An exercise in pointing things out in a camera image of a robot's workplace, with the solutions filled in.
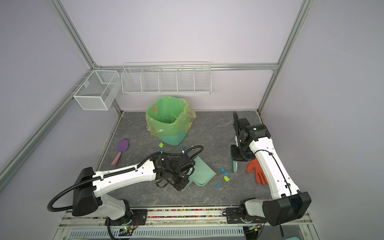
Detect green hand brush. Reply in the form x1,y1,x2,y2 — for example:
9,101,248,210
232,161,238,173

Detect purple pink spatula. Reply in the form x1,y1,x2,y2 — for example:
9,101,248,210
111,138,129,167

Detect red rubber glove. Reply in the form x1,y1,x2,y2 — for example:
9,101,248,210
247,159,268,186

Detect paper scraps cluster front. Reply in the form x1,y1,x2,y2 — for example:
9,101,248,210
215,168,230,189

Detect green trash bin with bag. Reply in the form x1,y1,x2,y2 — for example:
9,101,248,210
146,96,196,146

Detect green dustpan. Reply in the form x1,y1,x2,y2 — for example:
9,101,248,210
187,157,216,187

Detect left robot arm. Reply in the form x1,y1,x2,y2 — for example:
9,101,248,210
47,145,204,221

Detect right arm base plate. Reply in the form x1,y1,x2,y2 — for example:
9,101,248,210
222,207,267,224

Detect long white wire basket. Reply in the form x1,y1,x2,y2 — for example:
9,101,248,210
121,62,212,95

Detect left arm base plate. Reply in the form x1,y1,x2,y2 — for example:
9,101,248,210
110,209,148,227

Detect small white mesh basket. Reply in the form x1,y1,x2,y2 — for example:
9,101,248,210
74,70,122,111

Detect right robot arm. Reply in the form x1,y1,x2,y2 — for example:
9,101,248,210
231,112,312,226

